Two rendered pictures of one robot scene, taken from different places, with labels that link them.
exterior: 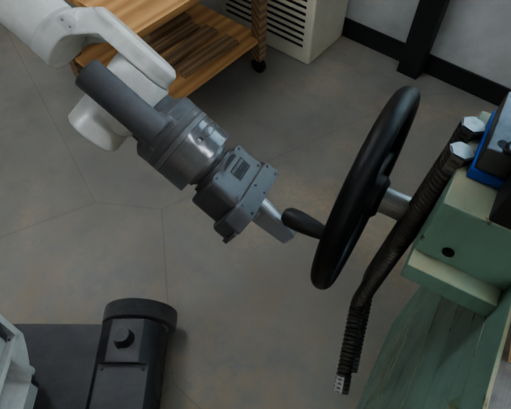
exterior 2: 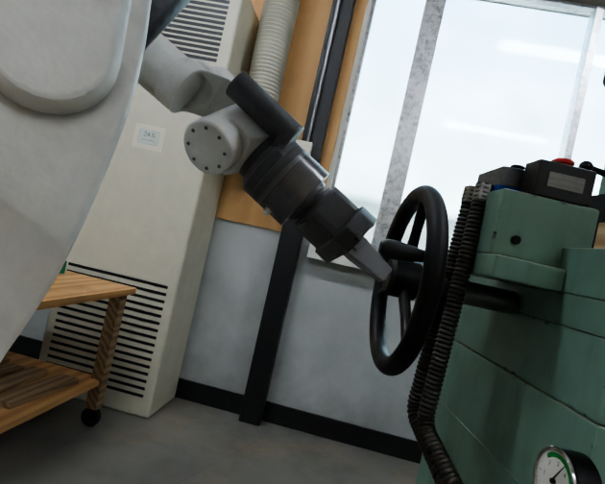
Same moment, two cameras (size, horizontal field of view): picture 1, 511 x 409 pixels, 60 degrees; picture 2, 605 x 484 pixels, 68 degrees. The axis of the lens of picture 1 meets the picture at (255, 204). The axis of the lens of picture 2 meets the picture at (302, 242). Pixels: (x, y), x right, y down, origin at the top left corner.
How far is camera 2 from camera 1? 0.60 m
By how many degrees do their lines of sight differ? 62
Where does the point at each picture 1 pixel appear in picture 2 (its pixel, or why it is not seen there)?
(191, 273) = not seen: outside the picture
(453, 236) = (516, 220)
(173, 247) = not seen: outside the picture
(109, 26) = not seen: hidden behind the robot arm
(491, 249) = (541, 222)
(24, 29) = (167, 56)
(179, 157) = (307, 164)
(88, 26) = (223, 74)
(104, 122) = (238, 127)
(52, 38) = (193, 67)
